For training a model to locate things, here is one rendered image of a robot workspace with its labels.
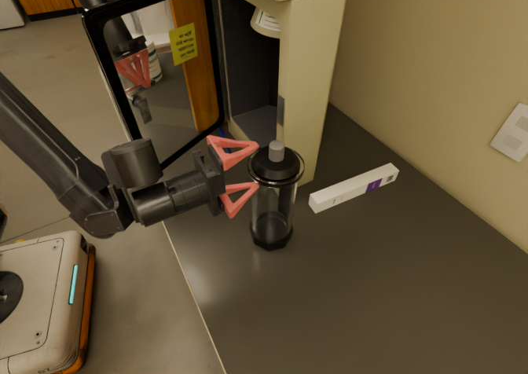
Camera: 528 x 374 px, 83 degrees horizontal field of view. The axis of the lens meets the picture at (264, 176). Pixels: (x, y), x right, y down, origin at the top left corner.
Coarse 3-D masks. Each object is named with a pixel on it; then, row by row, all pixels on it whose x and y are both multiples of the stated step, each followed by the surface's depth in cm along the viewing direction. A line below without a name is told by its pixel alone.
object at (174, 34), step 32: (192, 0) 65; (128, 32) 56; (160, 32) 62; (192, 32) 68; (128, 64) 59; (160, 64) 65; (192, 64) 73; (128, 96) 62; (160, 96) 69; (192, 96) 77; (160, 128) 73; (192, 128) 82; (160, 160) 77
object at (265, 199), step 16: (256, 176) 53; (256, 192) 57; (272, 192) 55; (288, 192) 56; (256, 208) 61; (272, 208) 58; (288, 208) 60; (256, 224) 64; (272, 224) 62; (288, 224) 64; (272, 240) 66
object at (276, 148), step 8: (272, 144) 53; (280, 144) 53; (256, 152) 57; (264, 152) 56; (272, 152) 53; (280, 152) 53; (288, 152) 56; (256, 160) 54; (264, 160) 54; (272, 160) 54; (280, 160) 54; (288, 160) 54; (296, 160) 55; (256, 168) 54; (264, 168) 53; (272, 168) 53; (280, 168) 53; (288, 168) 53; (296, 168) 54; (264, 176) 53; (272, 176) 52; (280, 176) 52; (288, 176) 53
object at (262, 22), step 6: (258, 12) 60; (264, 12) 59; (252, 18) 63; (258, 18) 60; (264, 18) 59; (270, 18) 58; (252, 24) 62; (258, 24) 60; (264, 24) 59; (270, 24) 58; (276, 24) 58; (258, 30) 60; (264, 30) 59; (270, 30) 59; (276, 30) 58; (270, 36) 59; (276, 36) 59
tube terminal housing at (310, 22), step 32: (256, 0) 54; (288, 0) 46; (320, 0) 48; (288, 32) 50; (320, 32) 52; (288, 64) 53; (320, 64) 57; (288, 96) 58; (320, 96) 63; (288, 128) 64; (320, 128) 70
